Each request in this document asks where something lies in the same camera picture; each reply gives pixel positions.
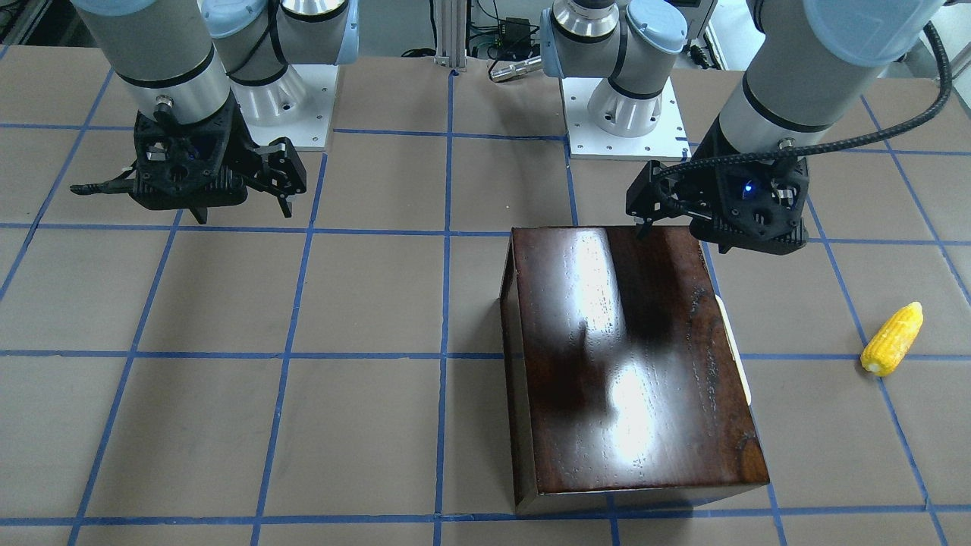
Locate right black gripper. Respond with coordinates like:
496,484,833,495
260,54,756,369
188,114,306,225

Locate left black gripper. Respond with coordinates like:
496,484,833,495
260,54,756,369
625,160,767,232

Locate wooden drawer with white handle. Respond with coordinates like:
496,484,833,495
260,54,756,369
715,294,753,408

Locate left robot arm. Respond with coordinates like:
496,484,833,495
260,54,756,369
540,1,953,246

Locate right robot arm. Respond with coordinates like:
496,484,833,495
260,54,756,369
71,1,360,224

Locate yellow corn cob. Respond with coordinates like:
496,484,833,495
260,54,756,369
860,301,925,377

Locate dark wooden cabinet box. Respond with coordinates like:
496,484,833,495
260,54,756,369
499,227,770,516

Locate silver flashlight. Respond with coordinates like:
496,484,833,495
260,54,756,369
489,58,543,83

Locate black braided cable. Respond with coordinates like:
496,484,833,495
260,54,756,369
656,21,954,183

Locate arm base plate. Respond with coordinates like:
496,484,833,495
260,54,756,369
231,64,340,151
561,77,691,162

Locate aluminium frame post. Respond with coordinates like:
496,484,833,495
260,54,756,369
432,0,468,74

